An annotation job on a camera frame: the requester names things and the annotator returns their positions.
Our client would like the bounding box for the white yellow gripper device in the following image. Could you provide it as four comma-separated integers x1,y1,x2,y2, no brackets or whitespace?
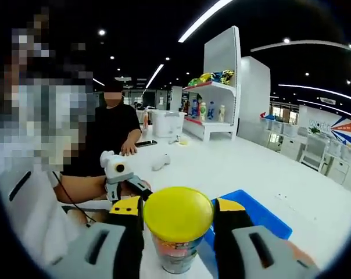
167,134,191,146

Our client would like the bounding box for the white handle-shaped device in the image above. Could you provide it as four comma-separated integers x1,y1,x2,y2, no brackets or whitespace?
151,153,172,172

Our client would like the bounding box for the row of colourful snack packets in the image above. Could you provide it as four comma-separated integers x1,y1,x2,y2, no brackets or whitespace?
187,69,235,88

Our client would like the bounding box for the person's right hand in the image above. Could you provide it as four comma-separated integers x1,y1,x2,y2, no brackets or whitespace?
285,241,318,269

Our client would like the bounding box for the person's left hand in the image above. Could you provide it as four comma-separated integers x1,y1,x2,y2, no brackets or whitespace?
121,184,142,201

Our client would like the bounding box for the white chair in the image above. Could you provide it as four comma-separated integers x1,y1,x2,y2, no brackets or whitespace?
298,134,330,173

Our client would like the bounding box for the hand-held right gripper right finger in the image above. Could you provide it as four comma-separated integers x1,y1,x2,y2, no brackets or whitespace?
213,197,321,279

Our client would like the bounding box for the white display shelf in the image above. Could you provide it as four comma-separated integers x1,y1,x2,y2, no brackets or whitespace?
182,25,242,142

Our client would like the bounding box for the blue plastic box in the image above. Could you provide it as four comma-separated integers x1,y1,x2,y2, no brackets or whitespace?
197,189,293,278

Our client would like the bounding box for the white square column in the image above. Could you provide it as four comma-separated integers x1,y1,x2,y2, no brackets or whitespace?
237,55,272,140

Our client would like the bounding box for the orange blue wall poster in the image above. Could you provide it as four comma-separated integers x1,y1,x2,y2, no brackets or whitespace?
330,116,351,151

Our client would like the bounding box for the white storage bin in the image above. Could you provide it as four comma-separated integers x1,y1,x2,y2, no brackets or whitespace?
151,109,187,139

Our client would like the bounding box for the black phone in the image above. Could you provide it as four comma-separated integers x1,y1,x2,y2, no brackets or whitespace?
134,139,159,148

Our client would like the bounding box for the yellow round container lid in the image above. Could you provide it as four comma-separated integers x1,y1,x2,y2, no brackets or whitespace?
142,186,215,236

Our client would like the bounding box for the black printed chip container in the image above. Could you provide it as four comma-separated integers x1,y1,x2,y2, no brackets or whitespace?
150,223,207,275

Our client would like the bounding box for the white table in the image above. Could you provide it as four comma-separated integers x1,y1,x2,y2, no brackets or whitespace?
85,124,351,279

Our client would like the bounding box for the black thin cable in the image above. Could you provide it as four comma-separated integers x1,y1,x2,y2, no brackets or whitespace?
51,171,93,228

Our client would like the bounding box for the white chest device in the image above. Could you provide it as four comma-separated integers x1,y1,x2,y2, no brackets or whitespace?
5,170,37,204

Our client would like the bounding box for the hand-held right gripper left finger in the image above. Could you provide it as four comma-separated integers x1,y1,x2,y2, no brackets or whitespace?
48,196,146,279

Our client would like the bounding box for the row of white storage cabinets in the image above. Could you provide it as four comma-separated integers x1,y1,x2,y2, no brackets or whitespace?
259,111,351,196

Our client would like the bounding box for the person's white shirt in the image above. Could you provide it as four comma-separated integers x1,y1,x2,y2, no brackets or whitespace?
0,170,87,266

